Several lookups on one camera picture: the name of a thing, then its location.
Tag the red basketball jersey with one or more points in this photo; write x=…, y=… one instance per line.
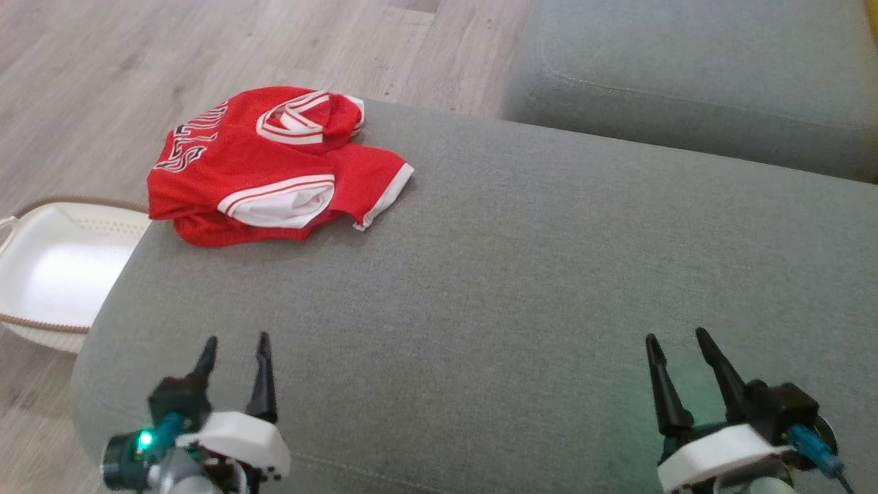
x=233, y=154

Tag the small grey sofa cushion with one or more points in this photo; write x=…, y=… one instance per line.
x=686, y=68

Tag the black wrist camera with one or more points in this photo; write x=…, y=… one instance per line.
x=178, y=401
x=782, y=408

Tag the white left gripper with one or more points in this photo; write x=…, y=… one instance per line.
x=240, y=442

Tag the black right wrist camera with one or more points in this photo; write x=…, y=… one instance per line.
x=782, y=408

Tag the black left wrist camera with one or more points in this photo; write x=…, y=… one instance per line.
x=178, y=401

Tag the white laundry basket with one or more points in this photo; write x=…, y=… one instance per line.
x=62, y=274

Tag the large grey sofa seat cushion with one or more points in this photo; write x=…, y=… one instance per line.
x=514, y=295

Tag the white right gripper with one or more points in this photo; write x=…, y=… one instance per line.
x=720, y=456

